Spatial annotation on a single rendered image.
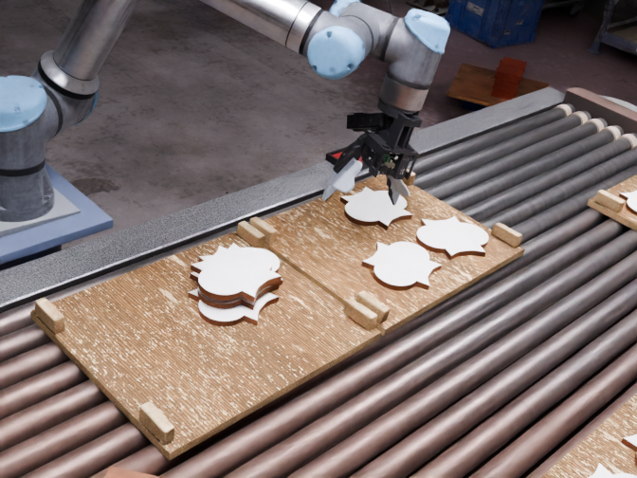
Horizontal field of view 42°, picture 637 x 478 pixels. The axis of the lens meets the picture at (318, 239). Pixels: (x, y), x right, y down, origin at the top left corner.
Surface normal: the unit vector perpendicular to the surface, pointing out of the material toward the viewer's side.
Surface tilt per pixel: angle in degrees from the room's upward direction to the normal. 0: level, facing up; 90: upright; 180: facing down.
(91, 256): 0
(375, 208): 0
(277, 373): 0
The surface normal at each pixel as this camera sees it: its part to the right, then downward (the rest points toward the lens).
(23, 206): 0.57, 0.23
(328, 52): -0.30, 0.44
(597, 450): 0.14, -0.83
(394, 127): -0.87, -0.03
